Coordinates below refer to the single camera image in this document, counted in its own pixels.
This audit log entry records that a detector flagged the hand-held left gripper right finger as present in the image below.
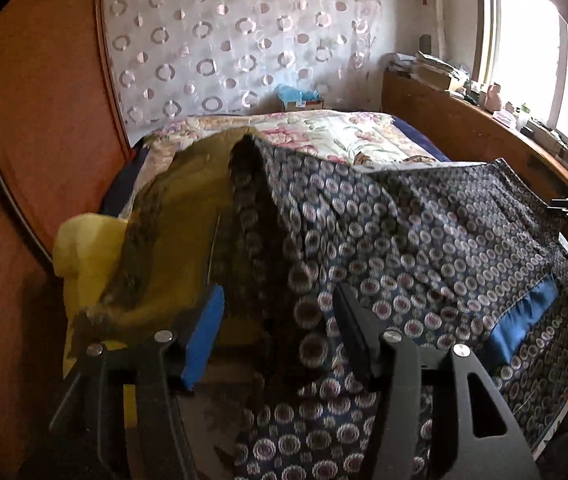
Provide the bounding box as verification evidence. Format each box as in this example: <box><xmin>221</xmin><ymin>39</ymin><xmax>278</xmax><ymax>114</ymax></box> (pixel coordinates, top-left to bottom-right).
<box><xmin>333</xmin><ymin>282</ymin><xmax>542</xmax><ymax>480</ymax></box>

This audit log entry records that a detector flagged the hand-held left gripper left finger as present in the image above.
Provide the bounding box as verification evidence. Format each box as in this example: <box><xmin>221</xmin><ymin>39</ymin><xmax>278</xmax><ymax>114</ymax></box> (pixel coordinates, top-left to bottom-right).
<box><xmin>49</xmin><ymin>284</ymin><xmax>226</xmax><ymax>480</ymax></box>

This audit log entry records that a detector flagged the dark circle-patterned garment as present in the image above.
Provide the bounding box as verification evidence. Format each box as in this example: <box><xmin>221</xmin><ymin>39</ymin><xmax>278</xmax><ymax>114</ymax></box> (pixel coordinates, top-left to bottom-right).
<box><xmin>76</xmin><ymin>127</ymin><xmax>568</xmax><ymax>480</ymax></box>

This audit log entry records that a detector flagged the long wooden cabinet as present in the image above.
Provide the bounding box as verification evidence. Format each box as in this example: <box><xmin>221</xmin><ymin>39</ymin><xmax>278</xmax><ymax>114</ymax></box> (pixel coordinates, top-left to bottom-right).
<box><xmin>381</xmin><ymin>67</ymin><xmax>568</xmax><ymax>196</ymax></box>

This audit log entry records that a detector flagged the window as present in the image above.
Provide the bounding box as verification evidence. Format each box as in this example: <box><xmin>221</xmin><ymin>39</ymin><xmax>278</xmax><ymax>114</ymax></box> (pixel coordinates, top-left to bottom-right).
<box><xmin>474</xmin><ymin>0</ymin><xmax>568</xmax><ymax>151</ymax></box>

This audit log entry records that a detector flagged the yellow pillow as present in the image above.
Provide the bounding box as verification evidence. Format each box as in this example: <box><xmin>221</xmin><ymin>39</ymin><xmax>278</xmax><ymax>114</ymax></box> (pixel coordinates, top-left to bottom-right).
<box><xmin>53</xmin><ymin>212</ymin><xmax>130</xmax><ymax>376</ymax></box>

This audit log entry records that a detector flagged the brown cardboard box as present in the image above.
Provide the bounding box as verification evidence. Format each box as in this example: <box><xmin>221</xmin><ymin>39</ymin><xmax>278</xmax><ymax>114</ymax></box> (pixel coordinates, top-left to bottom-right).
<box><xmin>414</xmin><ymin>72</ymin><xmax>452</xmax><ymax>92</ymax></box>

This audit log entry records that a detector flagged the stack of books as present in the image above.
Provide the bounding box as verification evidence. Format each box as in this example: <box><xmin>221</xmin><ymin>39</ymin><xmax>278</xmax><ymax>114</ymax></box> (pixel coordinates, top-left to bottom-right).
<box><xmin>389</xmin><ymin>51</ymin><xmax>470</xmax><ymax>81</ymax></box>

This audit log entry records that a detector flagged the tied pale window curtain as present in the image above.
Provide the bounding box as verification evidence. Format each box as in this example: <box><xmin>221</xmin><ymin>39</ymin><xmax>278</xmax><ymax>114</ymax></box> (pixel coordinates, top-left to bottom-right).
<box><xmin>421</xmin><ymin>0</ymin><xmax>457</xmax><ymax>56</ymax></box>

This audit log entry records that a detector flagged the small cardboard box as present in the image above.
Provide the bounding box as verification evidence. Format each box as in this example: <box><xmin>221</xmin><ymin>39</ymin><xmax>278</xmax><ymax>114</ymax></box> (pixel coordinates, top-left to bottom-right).
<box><xmin>284</xmin><ymin>97</ymin><xmax>325</xmax><ymax>112</ymax></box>

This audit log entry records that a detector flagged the sheer circle-patterned curtain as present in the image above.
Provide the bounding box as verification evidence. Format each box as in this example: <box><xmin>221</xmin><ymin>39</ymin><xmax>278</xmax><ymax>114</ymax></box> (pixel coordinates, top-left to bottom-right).
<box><xmin>101</xmin><ymin>0</ymin><xmax>387</xmax><ymax>128</ymax></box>

